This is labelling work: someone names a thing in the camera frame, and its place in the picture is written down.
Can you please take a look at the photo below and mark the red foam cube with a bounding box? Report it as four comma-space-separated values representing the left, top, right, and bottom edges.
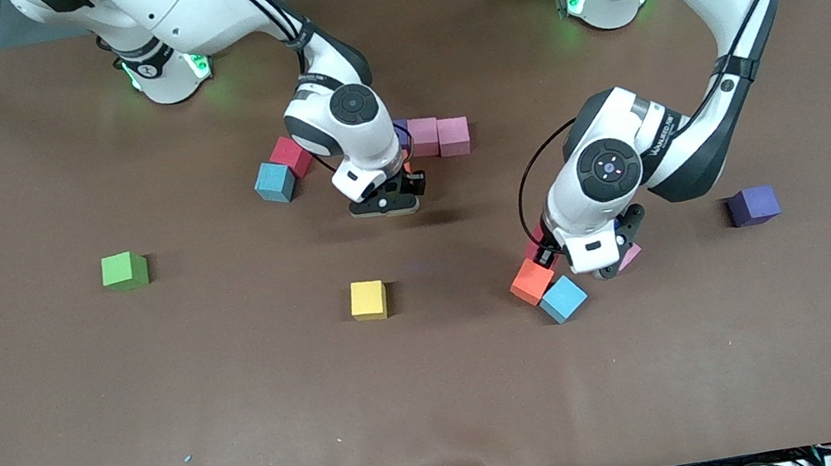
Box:
520, 231, 556, 265
265, 132, 315, 183

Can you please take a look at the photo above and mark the pink foam cube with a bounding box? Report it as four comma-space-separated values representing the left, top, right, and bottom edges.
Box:
616, 240, 646, 272
406, 114, 444, 161
435, 115, 474, 160

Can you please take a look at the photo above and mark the purple foam cube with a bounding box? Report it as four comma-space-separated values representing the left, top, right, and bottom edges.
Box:
392, 118, 414, 155
725, 183, 784, 230

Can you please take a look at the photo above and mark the blue foam cube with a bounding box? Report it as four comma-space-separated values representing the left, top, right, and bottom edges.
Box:
535, 271, 593, 328
250, 157, 301, 209

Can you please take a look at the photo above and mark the brown paper table cover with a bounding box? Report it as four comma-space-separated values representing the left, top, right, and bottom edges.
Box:
0, 0, 831, 466

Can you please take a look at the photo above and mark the green foam cube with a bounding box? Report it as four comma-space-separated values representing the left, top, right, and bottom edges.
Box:
98, 249, 152, 296

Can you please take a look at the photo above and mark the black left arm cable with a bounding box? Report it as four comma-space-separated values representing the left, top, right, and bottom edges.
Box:
485, 0, 831, 249

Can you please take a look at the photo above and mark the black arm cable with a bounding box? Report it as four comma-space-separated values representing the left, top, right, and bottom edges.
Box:
212, 0, 425, 211
485, 0, 831, 249

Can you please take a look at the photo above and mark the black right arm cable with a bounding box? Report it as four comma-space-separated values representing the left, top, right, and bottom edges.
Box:
212, 0, 425, 211

